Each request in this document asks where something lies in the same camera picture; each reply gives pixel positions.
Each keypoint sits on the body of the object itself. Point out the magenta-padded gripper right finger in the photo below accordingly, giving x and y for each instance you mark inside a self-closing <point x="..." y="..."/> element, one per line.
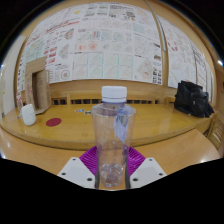
<point x="148" y="170"/>

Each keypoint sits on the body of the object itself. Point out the clear plastic water bottle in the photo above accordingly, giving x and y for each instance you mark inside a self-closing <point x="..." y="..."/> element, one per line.
<point x="113" y="133"/>

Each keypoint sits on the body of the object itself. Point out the flat round red coaster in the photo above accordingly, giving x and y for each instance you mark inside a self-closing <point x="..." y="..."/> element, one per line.
<point x="53" y="122"/>

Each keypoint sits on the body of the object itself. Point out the black bag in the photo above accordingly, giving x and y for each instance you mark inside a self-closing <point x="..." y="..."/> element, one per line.
<point x="192" y="100"/>

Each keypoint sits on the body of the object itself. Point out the white cup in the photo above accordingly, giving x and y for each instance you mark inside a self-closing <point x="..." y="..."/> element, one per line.
<point x="28" y="115"/>

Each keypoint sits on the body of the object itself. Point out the wall of paper posters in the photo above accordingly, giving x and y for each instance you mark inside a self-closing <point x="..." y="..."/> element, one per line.
<point x="106" y="43"/>

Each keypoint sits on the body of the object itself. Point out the wooden slotted rail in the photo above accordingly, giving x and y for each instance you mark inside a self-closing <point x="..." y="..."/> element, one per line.
<point x="83" y="96"/>

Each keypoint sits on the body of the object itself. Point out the white rectangular card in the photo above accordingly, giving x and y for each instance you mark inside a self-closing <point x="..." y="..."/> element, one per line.
<point x="88" y="112"/>

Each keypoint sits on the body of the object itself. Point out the small colourful card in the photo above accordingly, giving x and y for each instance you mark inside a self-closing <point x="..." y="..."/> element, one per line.
<point x="82" y="110"/>
<point x="77" y="110"/>

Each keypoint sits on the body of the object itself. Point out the wooden chair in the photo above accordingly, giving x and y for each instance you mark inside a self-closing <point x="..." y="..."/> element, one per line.
<point x="216" y="131"/>

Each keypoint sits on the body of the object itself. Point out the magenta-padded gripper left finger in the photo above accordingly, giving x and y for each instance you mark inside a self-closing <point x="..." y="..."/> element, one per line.
<point x="75" y="170"/>

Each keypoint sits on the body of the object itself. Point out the brown cardboard box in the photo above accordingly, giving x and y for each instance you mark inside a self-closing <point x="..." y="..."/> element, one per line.
<point x="41" y="90"/>

